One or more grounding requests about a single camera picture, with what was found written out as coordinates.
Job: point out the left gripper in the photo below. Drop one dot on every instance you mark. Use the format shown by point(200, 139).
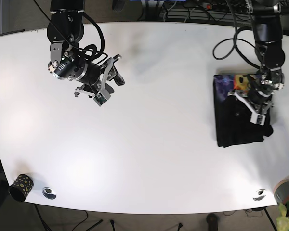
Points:
point(255, 93)

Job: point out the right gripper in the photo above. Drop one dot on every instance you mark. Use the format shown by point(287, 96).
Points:
point(94, 82)

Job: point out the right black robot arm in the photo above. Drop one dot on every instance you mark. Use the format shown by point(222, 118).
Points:
point(65, 30)

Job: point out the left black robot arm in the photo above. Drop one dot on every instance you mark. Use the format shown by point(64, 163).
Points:
point(268, 33)

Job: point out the grey tape roll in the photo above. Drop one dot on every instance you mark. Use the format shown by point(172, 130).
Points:
point(281, 192)

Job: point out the green potted plant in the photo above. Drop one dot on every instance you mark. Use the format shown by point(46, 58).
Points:
point(283, 220)

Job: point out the black gold-dotted cup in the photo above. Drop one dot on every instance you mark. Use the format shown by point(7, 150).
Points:
point(21, 187)

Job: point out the right table cable grommet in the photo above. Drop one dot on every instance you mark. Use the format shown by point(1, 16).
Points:
point(259, 195)

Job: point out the table cable grommet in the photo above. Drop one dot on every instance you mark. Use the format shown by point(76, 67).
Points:
point(49, 193)
point(259, 195)

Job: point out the left table cable grommet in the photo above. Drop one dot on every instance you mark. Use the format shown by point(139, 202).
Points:
point(49, 193)

